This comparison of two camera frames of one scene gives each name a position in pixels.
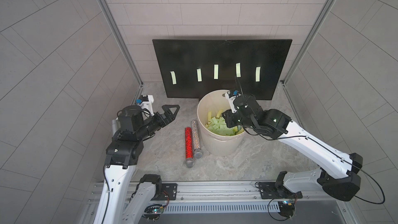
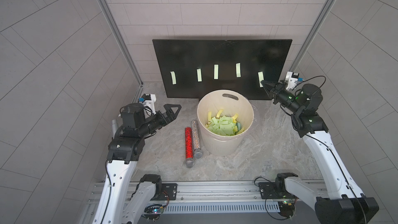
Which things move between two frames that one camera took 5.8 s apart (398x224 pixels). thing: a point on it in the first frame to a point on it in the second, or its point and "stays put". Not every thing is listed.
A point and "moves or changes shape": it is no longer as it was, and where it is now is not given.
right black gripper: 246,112 to 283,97
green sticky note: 173,78 stays put
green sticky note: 199,74 stays put
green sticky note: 257,73 moves or changes shape
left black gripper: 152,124 stays put
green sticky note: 238,68 stays put
